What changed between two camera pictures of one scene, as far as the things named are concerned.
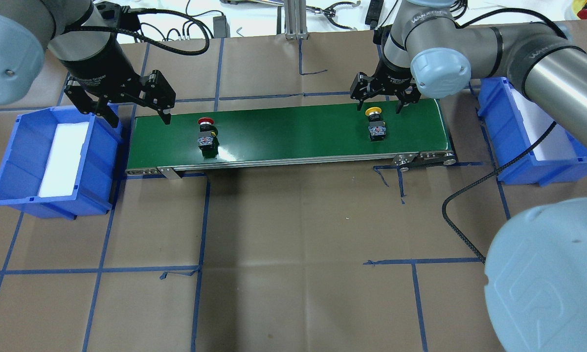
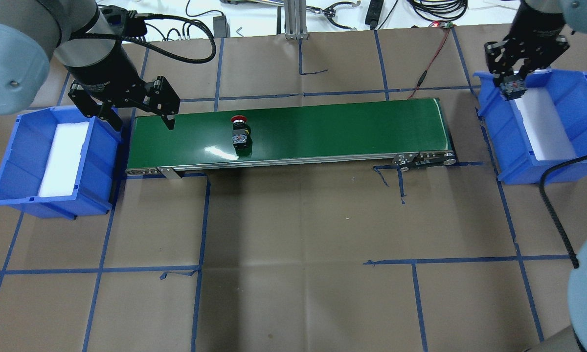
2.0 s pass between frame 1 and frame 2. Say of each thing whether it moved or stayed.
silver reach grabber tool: stayed
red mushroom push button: moved
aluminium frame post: stayed
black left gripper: stayed
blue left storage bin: stayed
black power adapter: stayed
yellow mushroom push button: moved
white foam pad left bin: stayed
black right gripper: moved
